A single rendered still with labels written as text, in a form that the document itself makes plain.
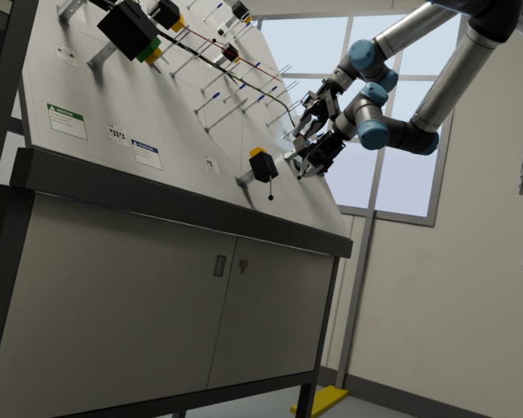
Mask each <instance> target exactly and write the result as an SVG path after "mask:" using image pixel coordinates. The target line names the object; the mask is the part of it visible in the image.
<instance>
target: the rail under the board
mask: <svg viewBox="0 0 523 418"><path fill-rule="evenodd" d="M9 185H10V186H14V187H20V188H25V189H29V190H33V191H36V192H43V193H47V194H51V195H55V196H59V197H66V198H70V199H74V200H78V201H82V202H89V203H93V204H97V205H101V206H105V207H112V208H116V209H120V210H124V211H131V212H135V213H139V214H143V215H147V216H154V217H158V218H162V219H166V220H170V221H176V222H181V223H185V224H189V225H193V226H200V227H204V228H208V229H212V230H215V231H223V232H226V233H231V234H235V235H239V236H245V237H250V238H254V239H258V240H262V241H269V242H273V243H277V244H281V245H288V246H292V247H295V248H300V249H303V250H311V251H314V252H319V253H322V254H327V255H333V256H338V257H342V258H346V259H350V257H351V252H352V248H353V243H354V241H352V240H348V239H345V238H342V237H339V236H334V235H331V234H328V233H325V232H322V231H318V230H314V229H311V228H308V227H305V226H300V225H297V224H294V223H291V222H288V221H283V220H280V219H277V218H274V217H271V216H266V215H262V214H260V213H257V212H254V211H248V210H246V209H242V208H240V207H235V206H232V205H228V204H226V203H222V202H218V201H214V200H212V199H208V198H206V197H200V196H198V195H194V194H192V193H188V192H183V191H180V190H178V189H174V188H171V187H166V186H163V185H160V184H158V183H154V182H149V181H146V180H143V179H140V178H137V177H132V176H129V175H126V174H123V173H118V172H115V171H112V170H109V169H106V168H101V167H98V166H95V165H92V164H89V163H83V162H81V161H78V160H75V159H72V158H67V157H63V156H61V155H58V154H54V153H49V152H47V151H43V150H40V149H38V148H27V149H26V148H23V147H18V148H17V153H16V157H15V160H14V164H13V168H12V174H11V177H10V181H9Z"/></svg>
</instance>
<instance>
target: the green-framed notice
mask: <svg viewBox="0 0 523 418"><path fill-rule="evenodd" d="M46 108H47V113H48V118H49V122H50V127H51V130H55V131H57V132H60V133H63V134H67V135H70V136H73V137H76V138H79V139H83V140H85V141H89V139H88V135H87V131H86V124H85V120H84V116H83V115H81V114H78V113H75V112H72V111H70V110H68V109H63V108H62V107H59V106H56V105H53V104H50V103H47V102H46Z"/></svg>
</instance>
